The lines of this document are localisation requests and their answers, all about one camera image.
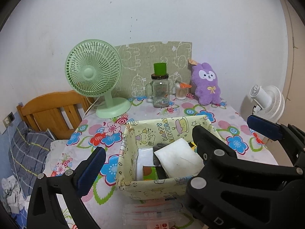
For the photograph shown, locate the white cloth bag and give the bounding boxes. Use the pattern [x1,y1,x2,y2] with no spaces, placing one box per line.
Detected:
[158,138,204,178]

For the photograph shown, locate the clear plastic bag red stripes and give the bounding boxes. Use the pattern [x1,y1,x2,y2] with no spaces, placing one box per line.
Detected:
[123,200,183,226]

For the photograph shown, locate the green tissue pack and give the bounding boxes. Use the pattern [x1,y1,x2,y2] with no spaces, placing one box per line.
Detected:
[143,166,168,180]

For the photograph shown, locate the crumpled clothes pile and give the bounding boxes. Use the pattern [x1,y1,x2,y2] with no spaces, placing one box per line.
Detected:
[1,175,30,228]

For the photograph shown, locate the white floor fan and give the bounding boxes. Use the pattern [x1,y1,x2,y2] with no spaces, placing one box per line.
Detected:
[250,85,285,123]

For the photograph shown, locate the grey plaid pillow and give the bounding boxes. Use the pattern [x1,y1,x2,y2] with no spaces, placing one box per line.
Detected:
[8,122,54,197]

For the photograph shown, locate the yellow cartoon fabric storage box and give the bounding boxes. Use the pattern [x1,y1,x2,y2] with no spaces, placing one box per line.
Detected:
[116,115,221,200]

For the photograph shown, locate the purple plush bunny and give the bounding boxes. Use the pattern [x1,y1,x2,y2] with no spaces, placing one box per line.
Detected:
[188,60,221,106]

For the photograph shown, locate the cotton swab jar orange lid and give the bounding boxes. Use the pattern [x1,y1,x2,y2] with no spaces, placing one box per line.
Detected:
[175,81,192,100]

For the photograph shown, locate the glass mason jar mug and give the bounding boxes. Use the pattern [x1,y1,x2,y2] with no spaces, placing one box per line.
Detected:
[145,74,170,108]

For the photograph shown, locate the green plastic cup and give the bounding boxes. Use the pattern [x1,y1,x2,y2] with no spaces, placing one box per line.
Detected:
[153,63,167,76]

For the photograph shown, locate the green desk fan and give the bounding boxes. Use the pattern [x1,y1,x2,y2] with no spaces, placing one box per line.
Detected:
[65,39,131,118]

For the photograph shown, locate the cardboard panel with cartoon drawings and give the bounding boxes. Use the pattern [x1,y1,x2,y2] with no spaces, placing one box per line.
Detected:
[112,41,192,98]

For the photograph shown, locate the wall power outlet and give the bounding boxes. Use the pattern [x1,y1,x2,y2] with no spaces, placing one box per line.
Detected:
[3,112,15,128]

